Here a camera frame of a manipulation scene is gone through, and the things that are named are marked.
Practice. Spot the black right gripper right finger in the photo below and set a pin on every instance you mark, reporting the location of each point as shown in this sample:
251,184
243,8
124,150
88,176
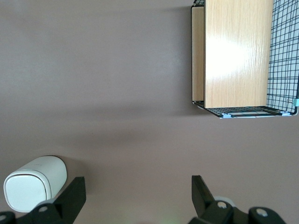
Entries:
203,205

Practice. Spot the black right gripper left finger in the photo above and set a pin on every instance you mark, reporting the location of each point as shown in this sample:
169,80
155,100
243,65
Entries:
70,198

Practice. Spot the white lidded trash can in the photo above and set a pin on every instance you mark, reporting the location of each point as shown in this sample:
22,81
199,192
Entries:
30,184

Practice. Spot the brown table cloth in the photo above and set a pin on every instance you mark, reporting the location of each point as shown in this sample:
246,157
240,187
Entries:
105,81

